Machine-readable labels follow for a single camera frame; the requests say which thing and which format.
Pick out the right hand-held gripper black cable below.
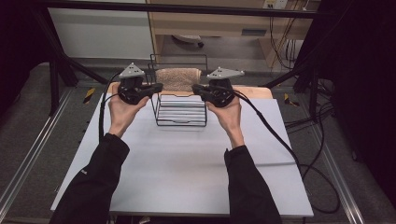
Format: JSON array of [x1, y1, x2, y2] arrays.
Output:
[[232, 88, 342, 216]]

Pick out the hand-held gripper black cable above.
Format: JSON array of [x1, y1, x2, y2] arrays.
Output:
[[98, 72, 122, 141], [232, 88, 342, 216]]

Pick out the aluminium floor rail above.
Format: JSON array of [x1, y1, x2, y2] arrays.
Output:
[[311, 124, 366, 224], [0, 90, 73, 213]]

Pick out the black metal stand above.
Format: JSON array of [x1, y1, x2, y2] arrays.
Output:
[[31, 8, 110, 117], [264, 55, 321, 123]]

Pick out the black curtain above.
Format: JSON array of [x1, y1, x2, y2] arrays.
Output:
[[298, 0, 396, 206]]

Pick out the black wire rack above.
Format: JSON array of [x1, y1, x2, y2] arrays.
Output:
[[146, 53, 209, 128]]

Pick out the black metal frame bar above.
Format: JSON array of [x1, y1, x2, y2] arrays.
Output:
[[31, 0, 318, 19]]

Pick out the office chair base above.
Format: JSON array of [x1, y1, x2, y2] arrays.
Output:
[[171, 34, 205, 49]]

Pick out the person's left hand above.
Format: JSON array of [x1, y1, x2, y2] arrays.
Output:
[[107, 83, 150, 139]]

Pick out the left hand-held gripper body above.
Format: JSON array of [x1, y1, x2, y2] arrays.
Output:
[[117, 62, 153, 105]]

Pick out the left hand-held gripper black cable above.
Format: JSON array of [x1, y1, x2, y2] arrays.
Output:
[[98, 72, 122, 141]]

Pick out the white power strip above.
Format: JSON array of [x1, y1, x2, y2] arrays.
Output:
[[262, 0, 289, 9]]

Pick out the light wooden board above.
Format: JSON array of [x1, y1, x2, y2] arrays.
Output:
[[106, 81, 274, 101]]

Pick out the beige terry towel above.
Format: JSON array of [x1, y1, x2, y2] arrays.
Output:
[[154, 67, 203, 92]]

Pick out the black floor cables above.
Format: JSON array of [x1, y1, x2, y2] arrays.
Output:
[[284, 77, 335, 175]]

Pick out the white cabinet panel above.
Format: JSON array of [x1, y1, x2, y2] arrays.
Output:
[[48, 7, 155, 60]]

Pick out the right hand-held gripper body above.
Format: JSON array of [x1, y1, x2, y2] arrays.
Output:
[[202, 66, 246, 108]]

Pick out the hanging cables under desk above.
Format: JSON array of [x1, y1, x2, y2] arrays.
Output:
[[268, 15, 298, 71]]

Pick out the light wooden desk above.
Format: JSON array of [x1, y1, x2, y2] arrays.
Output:
[[148, 0, 321, 69]]

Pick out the person's right hand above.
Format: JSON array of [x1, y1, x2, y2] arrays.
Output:
[[205, 94, 246, 148]]

